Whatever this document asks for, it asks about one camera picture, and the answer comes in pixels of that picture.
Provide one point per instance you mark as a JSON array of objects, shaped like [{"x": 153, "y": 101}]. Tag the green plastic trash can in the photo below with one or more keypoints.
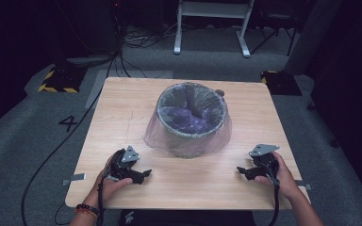
[{"x": 185, "y": 147}]

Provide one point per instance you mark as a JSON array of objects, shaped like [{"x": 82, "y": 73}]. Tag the grey pillar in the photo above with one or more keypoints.
[{"x": 311, "y": 37}]

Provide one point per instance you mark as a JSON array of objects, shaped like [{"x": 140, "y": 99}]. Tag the person's dark clothing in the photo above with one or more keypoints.
[{"x": 188, "y": 218}]

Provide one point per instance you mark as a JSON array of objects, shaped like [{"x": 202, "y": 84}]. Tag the black yellow striped base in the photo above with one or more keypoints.
[
  {"x": 281, "y": 83},
  {"x": 62, "y": 80}
]

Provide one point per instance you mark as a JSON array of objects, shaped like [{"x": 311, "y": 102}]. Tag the black equipment rack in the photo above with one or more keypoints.
[{"x": 106, "y": 25}]

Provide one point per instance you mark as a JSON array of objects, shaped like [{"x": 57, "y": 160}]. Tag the person's left hand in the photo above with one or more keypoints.
[{"x": 105, "y": 190}]

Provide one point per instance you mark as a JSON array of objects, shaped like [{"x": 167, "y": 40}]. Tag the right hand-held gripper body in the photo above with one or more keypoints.
[{"x": 268, "y": 164}]

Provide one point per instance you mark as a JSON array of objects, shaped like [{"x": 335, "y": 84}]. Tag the white desk frame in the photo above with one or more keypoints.
[{"x": 212, "y": 9}]

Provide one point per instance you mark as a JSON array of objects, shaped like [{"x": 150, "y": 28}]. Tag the grey metal table bracket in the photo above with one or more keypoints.
[
  {"x": 304, "y": 185},
  {"x": 75, "y": 178}
]

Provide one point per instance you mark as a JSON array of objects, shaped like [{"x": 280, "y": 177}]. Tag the purple plastic trash bag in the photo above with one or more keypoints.
[{"x": 152, "y": 138}]

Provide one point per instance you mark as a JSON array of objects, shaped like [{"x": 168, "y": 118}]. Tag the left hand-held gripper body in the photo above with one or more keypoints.
[{"x": 119, "y": 168}]

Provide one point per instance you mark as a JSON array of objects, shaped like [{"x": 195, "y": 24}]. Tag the person's right hand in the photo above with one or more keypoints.
[{"x": 287, "y": 183}]

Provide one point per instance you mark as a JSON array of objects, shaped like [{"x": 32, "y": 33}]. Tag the black tripod stand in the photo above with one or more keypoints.
[{"x": 276, "y": 31}]

